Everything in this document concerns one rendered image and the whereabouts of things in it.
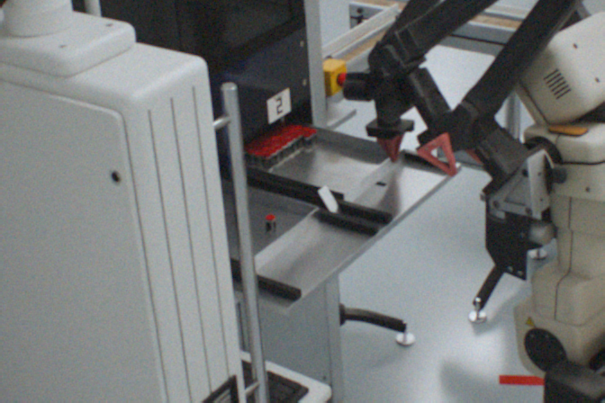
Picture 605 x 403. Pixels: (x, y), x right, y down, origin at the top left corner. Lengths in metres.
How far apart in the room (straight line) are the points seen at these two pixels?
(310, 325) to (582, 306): 1.04
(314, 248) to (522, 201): 0.55
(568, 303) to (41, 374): 1.00
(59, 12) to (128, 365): 0.55
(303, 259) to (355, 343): 1.26
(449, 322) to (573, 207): 1.55
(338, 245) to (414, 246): 1.67
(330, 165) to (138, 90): 1.25
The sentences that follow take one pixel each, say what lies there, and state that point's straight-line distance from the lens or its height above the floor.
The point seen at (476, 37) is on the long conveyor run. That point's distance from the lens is 3.44.
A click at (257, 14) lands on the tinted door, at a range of 2.61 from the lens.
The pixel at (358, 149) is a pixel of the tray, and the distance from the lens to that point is 2.80.
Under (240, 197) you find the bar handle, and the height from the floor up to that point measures 1.30.
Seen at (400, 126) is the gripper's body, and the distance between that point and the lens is 2.62.
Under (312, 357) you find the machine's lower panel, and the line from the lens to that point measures 3.17.
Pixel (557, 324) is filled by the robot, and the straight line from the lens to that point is 2.31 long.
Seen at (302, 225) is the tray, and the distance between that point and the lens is 2.44.
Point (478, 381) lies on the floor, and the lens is 3.44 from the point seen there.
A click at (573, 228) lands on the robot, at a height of 1.01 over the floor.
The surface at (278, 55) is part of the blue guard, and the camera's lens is 2.69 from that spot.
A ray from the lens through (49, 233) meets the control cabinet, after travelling 1.76.
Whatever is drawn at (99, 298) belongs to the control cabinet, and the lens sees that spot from 1.74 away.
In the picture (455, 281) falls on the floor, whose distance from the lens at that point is 3.88.
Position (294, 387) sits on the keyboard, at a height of 0.83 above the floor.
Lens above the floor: 2.14
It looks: 28 degrees down
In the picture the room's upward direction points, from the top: 4 degrees counter-clockwise
